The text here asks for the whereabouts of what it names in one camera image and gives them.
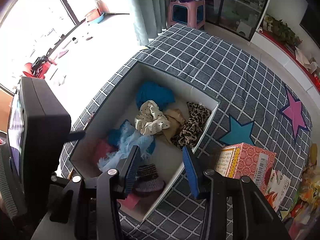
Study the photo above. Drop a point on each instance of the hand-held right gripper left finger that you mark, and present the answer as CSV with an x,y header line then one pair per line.
x,y
132,170

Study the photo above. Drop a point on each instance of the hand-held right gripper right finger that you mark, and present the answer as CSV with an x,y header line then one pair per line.
x,y
190,172

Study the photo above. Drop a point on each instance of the brown knitted hat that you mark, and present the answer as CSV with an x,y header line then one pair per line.
x,y
147,170

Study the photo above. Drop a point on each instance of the light blue fluffy cloth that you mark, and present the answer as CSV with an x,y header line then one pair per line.
x,y
120,152

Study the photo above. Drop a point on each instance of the pink and black knitted slipper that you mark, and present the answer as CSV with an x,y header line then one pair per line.
x,y
150,185

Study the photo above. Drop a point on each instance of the white storage box green outside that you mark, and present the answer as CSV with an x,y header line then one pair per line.
x,y
165,155

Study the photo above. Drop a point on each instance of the pink knit item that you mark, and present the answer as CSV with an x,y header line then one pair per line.
x,y
105,152

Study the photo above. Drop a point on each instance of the leopard print cloth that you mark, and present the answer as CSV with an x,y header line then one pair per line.
x,y
192,127

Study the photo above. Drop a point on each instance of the cream polka dot cloth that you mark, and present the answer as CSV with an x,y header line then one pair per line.
x,y
150,120

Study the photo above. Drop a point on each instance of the beige cloth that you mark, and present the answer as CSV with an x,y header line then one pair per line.
x,y
175,120

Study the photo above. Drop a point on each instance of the pink patterned cardboard box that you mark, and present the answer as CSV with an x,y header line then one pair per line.
x,y
250,160

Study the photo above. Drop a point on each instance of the red plastic object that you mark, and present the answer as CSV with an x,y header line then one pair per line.
x,y
45,67

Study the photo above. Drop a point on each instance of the white fox print box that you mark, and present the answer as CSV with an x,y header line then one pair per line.
x,y
275,190

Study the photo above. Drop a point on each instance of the grey checked blanket with stars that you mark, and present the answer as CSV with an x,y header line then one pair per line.
x,y
225,80

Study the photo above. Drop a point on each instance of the pile of colourful clutter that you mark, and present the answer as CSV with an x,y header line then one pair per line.
x,y
305,192

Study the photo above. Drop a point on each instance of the blue plastic basin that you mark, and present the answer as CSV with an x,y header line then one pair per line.
x,y
98,18

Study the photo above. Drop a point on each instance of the red plastic basin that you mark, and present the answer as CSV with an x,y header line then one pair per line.
x,y
91,13

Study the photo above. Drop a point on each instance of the white low cabinet red top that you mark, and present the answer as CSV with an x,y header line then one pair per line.
x,y
272,47

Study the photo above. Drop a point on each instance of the grey green curtain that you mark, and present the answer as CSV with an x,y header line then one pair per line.
x,y
147,10

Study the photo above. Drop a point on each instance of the pink plastic stool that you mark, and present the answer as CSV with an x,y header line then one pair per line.
x,y
190,3

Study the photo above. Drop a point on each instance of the green potted plant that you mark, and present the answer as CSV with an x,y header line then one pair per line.
x,y
285,31

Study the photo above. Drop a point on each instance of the glass door cabinet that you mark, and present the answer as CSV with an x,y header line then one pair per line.
x,y
237,5

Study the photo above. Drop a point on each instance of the black television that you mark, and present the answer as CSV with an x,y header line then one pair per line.
x,y
312,20

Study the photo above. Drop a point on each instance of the dark sliding door frame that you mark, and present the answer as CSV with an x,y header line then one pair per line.
x,y
67,2

